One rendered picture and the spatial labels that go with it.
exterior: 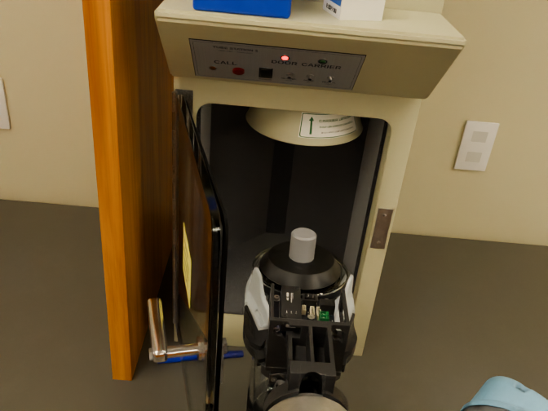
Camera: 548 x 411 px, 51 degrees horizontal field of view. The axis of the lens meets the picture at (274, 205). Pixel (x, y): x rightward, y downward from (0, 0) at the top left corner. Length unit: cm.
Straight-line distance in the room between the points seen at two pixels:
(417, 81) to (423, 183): 65
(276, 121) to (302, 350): 38
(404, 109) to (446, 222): 66
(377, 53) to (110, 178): 35
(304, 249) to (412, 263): 66
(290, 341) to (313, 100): 35
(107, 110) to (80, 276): 53
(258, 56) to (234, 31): 5
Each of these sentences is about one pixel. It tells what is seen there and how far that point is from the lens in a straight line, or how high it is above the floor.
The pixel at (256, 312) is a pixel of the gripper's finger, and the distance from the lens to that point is 60.
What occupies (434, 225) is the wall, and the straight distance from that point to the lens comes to 140.
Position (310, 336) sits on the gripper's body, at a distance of 50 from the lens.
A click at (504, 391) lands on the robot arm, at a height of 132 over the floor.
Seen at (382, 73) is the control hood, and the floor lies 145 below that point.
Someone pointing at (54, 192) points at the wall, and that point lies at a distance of 141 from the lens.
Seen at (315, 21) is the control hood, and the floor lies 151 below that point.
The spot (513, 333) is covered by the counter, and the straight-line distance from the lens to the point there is 117.
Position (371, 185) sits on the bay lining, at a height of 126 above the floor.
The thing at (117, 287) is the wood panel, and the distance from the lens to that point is 83.
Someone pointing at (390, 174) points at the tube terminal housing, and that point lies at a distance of 81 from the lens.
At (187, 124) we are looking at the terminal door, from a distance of 65.
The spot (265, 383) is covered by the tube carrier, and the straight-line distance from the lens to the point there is 70.
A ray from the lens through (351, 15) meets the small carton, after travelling 64.
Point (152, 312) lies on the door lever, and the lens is 66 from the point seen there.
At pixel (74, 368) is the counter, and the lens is 98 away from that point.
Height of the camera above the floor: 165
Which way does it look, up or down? 31 degrees down
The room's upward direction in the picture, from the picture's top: 6 degrees clockwise
